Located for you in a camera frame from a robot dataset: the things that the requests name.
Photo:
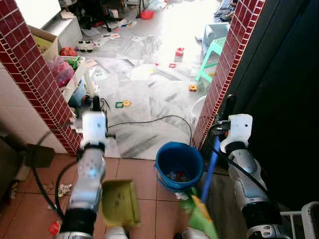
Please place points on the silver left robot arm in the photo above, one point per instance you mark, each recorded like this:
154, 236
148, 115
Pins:
87, 184

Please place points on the dark square floor object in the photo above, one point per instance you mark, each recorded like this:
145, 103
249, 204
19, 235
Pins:
40, 156

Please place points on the person sitting on floor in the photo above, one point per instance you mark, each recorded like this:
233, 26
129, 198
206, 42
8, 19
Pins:
227, 10

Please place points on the blue plastic toy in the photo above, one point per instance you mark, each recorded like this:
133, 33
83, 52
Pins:
77, 99

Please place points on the white toy shelf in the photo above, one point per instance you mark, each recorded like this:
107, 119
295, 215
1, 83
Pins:
82, 79

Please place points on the white plastic tub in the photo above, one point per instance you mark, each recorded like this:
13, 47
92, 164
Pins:
198, 109

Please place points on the small yellow toy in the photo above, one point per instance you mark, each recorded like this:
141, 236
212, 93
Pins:
127, 103

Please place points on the pink plastic bag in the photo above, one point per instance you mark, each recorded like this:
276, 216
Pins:
62, 73

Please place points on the orange toy block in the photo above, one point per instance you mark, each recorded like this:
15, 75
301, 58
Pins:
192, 87

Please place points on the blue plastic bucket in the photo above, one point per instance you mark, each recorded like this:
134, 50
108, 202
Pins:
172, 154

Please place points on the orange toy ball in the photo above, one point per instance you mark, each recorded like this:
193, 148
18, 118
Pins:
68, 51

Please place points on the white toy car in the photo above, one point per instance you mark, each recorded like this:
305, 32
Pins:
84, 46

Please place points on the green plastic stool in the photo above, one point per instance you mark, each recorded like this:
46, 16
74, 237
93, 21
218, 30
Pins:
212, 59

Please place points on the grey-white low cabinet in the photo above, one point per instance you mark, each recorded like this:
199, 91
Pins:
65, 31

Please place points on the brown cardboard box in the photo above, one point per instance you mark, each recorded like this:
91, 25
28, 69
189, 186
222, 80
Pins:
45, 42

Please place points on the red toy block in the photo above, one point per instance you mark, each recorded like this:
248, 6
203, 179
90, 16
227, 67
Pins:
179, 51

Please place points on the crumpled paper scrap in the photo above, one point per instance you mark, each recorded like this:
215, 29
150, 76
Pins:
64, 189

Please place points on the black office chair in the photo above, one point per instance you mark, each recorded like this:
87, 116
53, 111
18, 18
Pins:
94, 11

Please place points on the light blue plastic chair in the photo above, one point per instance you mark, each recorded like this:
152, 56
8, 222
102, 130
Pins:
215, 31

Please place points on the red plastic basin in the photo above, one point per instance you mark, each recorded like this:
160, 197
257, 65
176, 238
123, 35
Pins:
147, 14

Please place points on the bright white screen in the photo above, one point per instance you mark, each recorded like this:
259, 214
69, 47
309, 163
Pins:
37, 11

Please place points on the grey right robot foot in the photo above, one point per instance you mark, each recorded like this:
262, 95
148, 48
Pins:
189, 234

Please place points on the grey robot foot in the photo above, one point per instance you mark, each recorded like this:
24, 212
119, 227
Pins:
116, 233
189, 234

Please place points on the white metal rack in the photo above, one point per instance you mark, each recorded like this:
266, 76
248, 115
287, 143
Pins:
310, 219

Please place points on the small red scrap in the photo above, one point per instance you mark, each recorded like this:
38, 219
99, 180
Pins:
54, 227

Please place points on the grey left robot foot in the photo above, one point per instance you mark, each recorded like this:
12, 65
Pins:
116, 233

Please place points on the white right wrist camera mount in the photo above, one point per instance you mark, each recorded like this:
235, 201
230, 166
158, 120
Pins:
240, 129

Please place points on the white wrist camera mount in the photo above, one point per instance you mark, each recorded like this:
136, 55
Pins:
240, 129
93, 127

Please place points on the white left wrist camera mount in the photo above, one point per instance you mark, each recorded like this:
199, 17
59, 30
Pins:
93, 127

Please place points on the green square toy frame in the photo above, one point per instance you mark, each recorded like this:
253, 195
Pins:
116, 104

